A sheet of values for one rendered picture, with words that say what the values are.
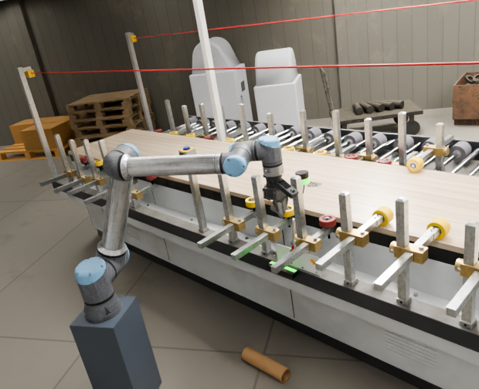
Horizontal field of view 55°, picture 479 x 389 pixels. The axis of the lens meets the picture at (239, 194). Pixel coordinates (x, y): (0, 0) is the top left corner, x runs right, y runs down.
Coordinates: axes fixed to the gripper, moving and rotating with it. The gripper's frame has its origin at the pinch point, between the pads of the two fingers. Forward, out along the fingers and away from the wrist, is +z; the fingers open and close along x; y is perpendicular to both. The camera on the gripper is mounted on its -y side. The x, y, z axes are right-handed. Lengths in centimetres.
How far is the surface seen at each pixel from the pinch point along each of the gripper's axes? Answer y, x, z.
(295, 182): -4.4, -6.1, -14.7
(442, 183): -37, -83, 11
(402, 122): 0, -115, -10
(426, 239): -59, -17, 5
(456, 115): 99, -450, 86
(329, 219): -8.5, -22.8, 10.6
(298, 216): -3.9, -6.1, 2.3
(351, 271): -29.9, -6.2, 23.2
